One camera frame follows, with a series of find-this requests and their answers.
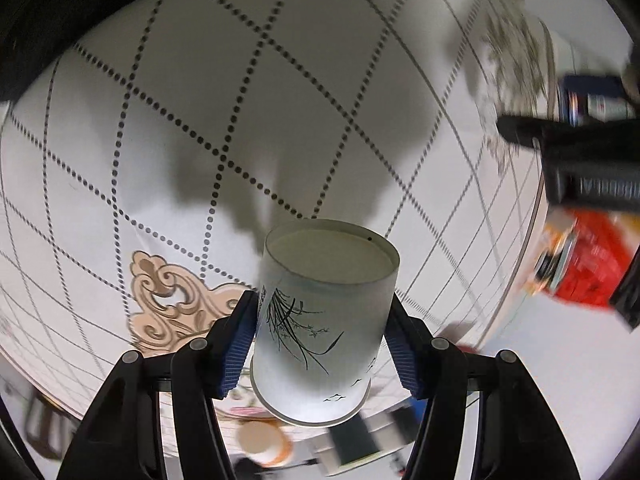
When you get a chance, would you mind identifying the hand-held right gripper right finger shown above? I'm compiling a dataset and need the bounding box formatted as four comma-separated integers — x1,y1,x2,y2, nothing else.
382,293,583,480

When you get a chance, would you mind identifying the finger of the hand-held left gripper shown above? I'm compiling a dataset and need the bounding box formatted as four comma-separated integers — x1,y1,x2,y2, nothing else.
498,114,551,154

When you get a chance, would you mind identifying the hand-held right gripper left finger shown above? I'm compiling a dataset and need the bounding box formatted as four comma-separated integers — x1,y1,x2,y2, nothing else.
57,290,261,480

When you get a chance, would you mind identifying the white paper cup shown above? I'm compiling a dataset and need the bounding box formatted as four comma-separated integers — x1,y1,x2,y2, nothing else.
249,218,401,428

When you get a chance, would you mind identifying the orange lidded cup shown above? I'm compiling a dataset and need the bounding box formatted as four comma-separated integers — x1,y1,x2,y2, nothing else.
236,420,294,467

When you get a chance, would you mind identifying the blue and white box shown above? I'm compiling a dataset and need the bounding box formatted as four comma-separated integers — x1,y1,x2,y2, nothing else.
559,74,640,126

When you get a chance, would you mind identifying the red packet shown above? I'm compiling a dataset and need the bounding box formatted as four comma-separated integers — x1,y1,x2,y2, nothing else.
534,208,640,311

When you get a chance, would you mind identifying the dark book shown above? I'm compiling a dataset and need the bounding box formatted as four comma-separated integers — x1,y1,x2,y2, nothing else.
320,407,418,477

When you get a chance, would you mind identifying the white patterned tablecloth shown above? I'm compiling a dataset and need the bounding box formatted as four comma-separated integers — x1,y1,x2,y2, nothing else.
0,0,557,457

